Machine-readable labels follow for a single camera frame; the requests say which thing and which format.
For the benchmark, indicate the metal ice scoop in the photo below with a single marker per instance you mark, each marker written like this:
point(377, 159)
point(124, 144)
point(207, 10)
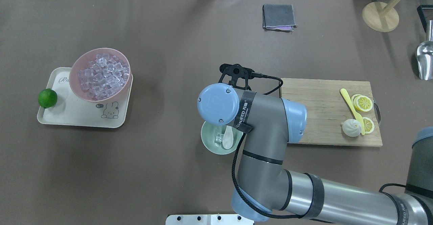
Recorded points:
point(424, 54)

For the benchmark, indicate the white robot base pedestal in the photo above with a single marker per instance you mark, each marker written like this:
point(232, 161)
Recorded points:
point(208, 219)

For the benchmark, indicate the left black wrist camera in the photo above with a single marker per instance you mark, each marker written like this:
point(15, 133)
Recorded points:
point(236, 71)

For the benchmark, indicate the pink bowl of ice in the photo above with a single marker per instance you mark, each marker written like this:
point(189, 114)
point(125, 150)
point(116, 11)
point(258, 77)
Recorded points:
point(100, 74)

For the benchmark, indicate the yellow plastic knife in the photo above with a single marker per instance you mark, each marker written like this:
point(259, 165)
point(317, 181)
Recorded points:
point(356, 115)

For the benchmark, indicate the mint green bowl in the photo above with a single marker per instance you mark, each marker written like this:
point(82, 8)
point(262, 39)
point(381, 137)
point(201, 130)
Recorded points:
point(212, 137)

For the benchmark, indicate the white ceramic spoon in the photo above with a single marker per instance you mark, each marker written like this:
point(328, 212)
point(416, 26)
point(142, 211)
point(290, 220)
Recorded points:
point(228, 138)

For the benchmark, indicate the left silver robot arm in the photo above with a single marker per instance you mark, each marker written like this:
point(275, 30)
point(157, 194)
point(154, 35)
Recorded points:
point(264, 189)

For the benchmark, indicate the wooden mug tree stand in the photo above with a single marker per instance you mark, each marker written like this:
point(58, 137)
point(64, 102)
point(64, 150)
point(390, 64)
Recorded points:
point(380, 16)

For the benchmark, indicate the beige rabbit tray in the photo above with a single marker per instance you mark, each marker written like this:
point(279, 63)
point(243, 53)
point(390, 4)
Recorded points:
point(71, 110)

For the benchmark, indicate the lemon slice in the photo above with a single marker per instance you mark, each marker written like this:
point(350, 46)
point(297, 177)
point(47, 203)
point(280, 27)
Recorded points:
point(362, 102)
point(369, 125)

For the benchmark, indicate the folded grey cloth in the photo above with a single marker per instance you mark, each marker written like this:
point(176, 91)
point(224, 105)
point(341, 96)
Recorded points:
point(279, 17)

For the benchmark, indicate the wooden cutting board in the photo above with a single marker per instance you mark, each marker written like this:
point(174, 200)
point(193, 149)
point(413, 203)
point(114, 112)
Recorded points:
point(327, 110)

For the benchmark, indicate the clear ice cube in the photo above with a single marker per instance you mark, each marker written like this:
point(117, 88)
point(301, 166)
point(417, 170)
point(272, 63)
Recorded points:
point(219, 138)

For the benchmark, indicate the white steamed bun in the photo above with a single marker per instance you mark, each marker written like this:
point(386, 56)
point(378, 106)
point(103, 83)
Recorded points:
point(351, 127)

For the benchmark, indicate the green lime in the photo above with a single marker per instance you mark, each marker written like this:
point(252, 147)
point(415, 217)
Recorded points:
point(47, 98)

